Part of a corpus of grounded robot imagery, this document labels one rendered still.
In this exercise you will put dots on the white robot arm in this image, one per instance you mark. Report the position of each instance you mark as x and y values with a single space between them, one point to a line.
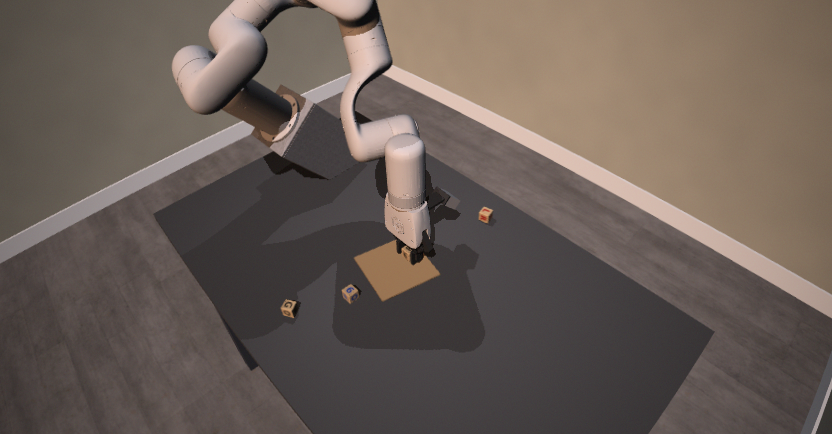
241 52

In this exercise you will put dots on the orange flat mat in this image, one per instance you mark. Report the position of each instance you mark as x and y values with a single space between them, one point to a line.
390 274

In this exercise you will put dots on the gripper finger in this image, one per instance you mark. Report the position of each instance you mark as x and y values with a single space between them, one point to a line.
425 246
399 245

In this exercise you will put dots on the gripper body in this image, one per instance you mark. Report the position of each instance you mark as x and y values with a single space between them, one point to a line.
408 224

